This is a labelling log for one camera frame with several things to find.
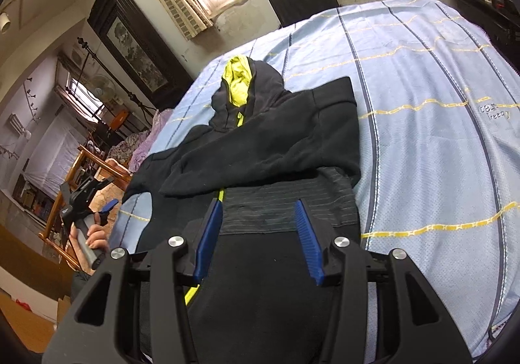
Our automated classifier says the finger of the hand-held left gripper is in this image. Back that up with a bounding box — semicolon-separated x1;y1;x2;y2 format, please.
98;200;119;224

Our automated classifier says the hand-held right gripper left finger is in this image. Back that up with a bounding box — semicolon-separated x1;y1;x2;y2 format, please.
43;199;223;364

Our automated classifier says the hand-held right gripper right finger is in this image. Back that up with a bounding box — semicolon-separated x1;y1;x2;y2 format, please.
294;199;474;364

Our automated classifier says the black hoodie with yellow lining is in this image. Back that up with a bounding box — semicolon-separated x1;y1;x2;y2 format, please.
122;55;362;364

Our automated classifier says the person's left hand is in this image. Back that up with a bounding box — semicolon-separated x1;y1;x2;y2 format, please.
70;222;108;263

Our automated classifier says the wooden chair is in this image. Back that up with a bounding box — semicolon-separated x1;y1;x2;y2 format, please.
38;145;133;267

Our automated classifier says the bookshelf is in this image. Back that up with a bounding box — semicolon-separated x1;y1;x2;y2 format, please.
12;181;55;223

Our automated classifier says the purple floral cloth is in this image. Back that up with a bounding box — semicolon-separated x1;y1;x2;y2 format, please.
106;107;175;172

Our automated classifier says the orange object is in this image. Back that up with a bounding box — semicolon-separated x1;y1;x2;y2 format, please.
109;110;128;133

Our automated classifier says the small barred window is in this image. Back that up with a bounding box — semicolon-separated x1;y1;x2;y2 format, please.
57;59;106;123

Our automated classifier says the cardboard box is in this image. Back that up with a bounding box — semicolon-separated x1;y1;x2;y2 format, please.
55;295;72;325

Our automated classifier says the white standing fan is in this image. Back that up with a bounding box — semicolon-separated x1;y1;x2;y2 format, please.
90;73;116;102

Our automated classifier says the black framed picture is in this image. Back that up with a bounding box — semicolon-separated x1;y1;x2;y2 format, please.
87;0;195;105

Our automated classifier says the light blue striped bed sheet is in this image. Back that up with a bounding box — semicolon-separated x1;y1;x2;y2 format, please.
118;0;520;364

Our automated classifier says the dark cabinet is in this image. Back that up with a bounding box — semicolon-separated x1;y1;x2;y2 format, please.
459;0;520;76

